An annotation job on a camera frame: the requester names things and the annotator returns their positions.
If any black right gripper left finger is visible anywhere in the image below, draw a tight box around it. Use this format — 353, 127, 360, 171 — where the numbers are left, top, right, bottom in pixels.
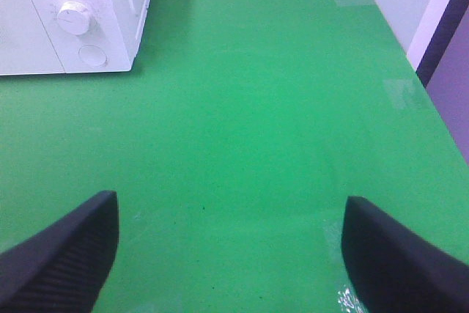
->
1, 191, 119, 312

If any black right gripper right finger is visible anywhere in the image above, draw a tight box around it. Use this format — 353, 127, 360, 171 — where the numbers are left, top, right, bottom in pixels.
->
341, 196, 468, 312

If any round white door button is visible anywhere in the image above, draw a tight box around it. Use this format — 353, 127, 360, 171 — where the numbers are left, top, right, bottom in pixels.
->
78, 45, 107, 67

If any white microwave door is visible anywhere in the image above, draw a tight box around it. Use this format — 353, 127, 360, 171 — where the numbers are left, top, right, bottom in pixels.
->
1, 0, 64, 76

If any white microwave knob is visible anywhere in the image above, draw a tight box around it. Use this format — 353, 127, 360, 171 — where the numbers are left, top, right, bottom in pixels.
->
56, 0, 97, 36

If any white microwave oven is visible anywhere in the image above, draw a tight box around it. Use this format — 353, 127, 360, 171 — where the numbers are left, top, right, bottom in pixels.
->
1, 0, 150, 76

